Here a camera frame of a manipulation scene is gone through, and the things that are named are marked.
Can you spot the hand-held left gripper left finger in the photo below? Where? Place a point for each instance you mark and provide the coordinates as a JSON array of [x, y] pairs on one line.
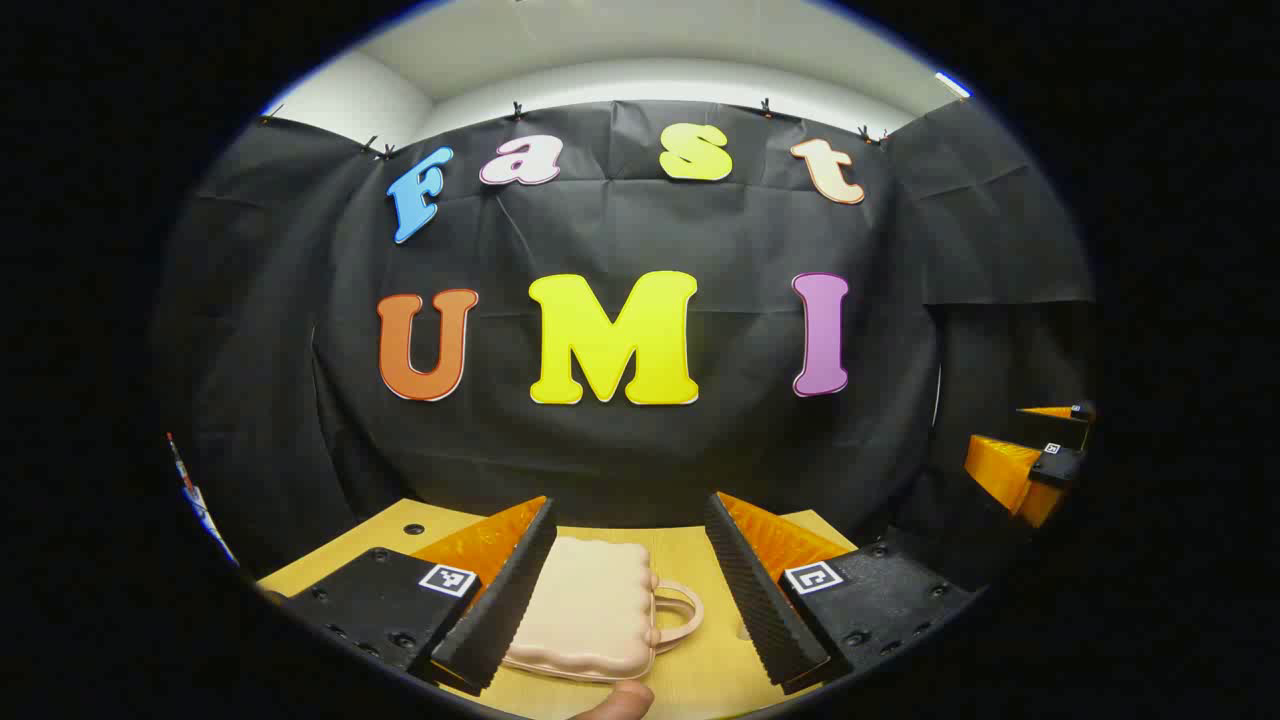
[[510, 590]]

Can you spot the beige suitcase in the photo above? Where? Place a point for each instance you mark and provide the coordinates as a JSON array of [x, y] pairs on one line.
[[590, 610]]

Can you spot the colourful display screen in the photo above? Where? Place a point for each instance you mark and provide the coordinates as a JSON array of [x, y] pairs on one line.
[[197, 497]]

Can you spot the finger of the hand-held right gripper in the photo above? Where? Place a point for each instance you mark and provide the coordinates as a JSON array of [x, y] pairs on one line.
[[1000, 472], [1080, 410]]

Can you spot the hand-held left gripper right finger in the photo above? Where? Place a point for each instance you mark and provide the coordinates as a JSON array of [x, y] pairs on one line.
[[750, 590]]

